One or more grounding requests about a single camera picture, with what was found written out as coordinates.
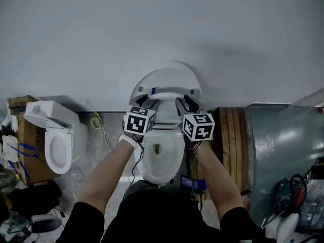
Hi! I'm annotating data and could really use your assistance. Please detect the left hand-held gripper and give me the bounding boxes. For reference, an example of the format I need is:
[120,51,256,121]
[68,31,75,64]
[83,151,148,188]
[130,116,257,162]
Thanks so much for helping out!
[123,93,160,137]

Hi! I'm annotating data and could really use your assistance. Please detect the person's black shirt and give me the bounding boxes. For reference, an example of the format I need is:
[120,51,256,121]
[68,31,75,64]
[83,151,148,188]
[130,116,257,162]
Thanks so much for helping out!
[55,187,276,243]

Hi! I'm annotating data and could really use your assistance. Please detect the person's right forearm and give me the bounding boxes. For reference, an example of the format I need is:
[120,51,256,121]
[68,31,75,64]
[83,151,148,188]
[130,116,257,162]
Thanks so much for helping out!
[194,140,245,221]

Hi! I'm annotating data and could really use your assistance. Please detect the white toilet lid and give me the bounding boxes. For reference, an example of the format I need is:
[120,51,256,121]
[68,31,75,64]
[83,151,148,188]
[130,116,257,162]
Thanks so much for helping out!
[128,60,203,106]

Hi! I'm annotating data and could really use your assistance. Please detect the red black power tool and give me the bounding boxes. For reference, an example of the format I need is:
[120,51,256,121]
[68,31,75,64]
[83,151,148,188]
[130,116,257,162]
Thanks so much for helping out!
[290,174,307,207]

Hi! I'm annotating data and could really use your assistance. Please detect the grey padded stool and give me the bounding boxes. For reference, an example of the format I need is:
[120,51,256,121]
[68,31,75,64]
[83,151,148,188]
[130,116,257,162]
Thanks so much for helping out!
[30,214,63,234]

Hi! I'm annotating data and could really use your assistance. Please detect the white plastic pouch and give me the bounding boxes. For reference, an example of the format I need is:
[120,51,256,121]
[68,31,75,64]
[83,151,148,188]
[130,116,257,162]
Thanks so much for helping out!
[2,135,20,161]

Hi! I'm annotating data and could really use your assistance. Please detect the person's left forearm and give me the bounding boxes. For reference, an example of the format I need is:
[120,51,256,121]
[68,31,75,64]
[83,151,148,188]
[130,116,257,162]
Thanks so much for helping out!
[76,142,135,215]

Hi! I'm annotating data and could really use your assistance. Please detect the white wristband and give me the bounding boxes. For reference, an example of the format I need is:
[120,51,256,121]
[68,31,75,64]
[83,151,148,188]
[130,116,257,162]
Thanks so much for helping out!
[118,133,138,150]

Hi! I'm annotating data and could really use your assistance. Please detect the person's dark green trousers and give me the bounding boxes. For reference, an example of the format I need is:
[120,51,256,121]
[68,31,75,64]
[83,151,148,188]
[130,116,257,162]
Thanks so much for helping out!
[125,180,178,194]

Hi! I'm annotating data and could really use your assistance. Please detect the brown cardboard box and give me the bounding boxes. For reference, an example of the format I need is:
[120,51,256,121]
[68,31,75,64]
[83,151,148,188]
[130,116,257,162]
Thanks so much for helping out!
[7,95,61,184]

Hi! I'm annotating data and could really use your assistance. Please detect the white crumpled paper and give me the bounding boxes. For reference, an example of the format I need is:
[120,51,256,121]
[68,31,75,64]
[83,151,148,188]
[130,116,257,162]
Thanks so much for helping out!
[2,114,19,134]

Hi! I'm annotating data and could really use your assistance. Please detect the small white toilet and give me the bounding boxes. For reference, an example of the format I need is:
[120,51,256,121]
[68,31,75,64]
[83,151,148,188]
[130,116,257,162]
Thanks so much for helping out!
[23,100,89,175]

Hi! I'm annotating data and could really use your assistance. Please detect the white cable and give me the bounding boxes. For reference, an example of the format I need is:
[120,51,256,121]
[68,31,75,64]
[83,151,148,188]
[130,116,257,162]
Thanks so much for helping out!
[93,111,112,153]

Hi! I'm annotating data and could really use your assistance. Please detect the teal metal platform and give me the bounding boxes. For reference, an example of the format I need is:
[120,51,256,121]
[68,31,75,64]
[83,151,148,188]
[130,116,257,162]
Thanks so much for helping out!
[247,105,324,222]

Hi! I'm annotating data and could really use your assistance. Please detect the clear plastic wrapped bundle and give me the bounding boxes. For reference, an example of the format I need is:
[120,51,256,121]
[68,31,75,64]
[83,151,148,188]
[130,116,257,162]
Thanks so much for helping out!
[296,178,324,235]

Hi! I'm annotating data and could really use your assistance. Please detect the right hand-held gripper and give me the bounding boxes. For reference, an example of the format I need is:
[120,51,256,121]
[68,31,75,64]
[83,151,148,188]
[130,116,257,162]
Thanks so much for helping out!
[175,94,216,142]

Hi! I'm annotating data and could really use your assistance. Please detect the wooden slat platform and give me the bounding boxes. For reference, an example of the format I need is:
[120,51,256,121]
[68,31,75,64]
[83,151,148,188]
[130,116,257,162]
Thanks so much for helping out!
[187,106,254,211]

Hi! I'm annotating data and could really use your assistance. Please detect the blue strap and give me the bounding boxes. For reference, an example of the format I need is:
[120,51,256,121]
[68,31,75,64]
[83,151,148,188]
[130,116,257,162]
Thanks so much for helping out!
[7,142,40,184]

